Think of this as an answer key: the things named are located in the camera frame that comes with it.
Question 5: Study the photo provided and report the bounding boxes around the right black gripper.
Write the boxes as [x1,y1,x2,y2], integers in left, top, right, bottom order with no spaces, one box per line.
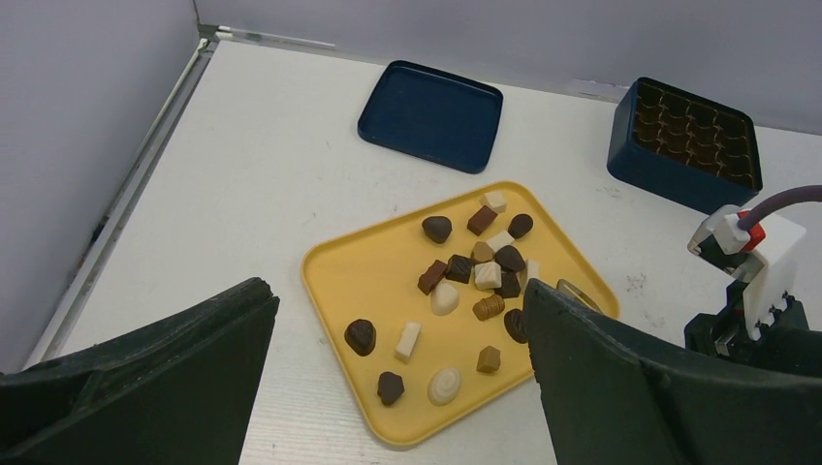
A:
[684,282,821,378]

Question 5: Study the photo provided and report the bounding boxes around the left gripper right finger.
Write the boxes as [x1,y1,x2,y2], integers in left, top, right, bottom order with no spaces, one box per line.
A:
[523,280,821,464]

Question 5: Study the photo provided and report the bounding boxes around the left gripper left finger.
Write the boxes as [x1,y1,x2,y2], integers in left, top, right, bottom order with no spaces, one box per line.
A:
[1,277,280,464]

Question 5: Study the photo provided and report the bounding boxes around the yellow plastic tray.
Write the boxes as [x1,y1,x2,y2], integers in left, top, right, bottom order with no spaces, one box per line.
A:
[301,181,620,447]

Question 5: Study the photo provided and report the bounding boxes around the metal serving tongs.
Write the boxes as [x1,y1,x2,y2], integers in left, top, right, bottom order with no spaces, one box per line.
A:
[556,279,604,315]

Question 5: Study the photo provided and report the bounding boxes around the dark ribbed oval chocolate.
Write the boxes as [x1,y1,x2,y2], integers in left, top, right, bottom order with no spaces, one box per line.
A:
[503,308,527,344]

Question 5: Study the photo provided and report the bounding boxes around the caramel small chocolate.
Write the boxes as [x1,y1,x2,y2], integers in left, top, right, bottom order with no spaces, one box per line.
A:
[476,346,501,374]

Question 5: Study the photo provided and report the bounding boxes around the caramel barrel chocolate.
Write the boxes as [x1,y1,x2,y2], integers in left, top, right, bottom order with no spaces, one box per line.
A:
[472,294,505,322]

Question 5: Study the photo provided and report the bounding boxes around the white swirl chocolate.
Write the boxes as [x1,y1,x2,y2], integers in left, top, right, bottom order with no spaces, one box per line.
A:
[427,367,461,406]

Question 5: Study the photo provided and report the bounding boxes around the white shell chocolate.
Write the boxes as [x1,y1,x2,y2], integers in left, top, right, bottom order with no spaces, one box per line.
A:
[474,262,502,291]

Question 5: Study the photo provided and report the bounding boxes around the white teardrop chocolate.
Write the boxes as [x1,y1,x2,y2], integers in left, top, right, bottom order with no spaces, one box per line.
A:
[429,282,459,316]

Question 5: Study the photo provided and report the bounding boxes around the dark square ridged chocolate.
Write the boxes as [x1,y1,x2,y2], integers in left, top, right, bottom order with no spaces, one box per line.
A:
[445,254,474,284]

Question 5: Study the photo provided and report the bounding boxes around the dark chocolate near edge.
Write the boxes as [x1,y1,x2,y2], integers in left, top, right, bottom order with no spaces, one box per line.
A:
[377,371,405,407]

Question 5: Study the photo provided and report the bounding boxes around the white bar chocolate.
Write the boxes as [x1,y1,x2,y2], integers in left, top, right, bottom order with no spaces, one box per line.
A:
[394,322,422,363]

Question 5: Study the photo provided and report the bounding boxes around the brown bar chocolate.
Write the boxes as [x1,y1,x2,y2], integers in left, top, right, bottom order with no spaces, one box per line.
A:
[417,260,448,295]

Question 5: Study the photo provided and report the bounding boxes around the brown rectangular chocolate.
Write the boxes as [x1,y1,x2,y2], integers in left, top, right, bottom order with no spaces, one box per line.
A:
[466,205,498,235]

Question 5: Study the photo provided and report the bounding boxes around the dark blue chocolate box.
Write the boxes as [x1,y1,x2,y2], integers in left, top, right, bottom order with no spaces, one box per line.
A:
[606,77,763,214]

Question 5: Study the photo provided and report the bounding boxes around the white square chocolate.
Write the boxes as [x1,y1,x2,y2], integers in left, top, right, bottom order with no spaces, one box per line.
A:
[481,191,508,214]

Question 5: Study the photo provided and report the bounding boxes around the dark round chocolate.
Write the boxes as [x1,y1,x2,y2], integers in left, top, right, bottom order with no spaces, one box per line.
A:
[422,215,453,244]

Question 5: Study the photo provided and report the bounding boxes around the dark blue box lid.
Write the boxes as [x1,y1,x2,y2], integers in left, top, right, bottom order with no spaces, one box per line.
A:
[357,60,504,174]

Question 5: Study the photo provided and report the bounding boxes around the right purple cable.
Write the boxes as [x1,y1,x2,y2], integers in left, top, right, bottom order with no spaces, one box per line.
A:
[738,184,822,231]

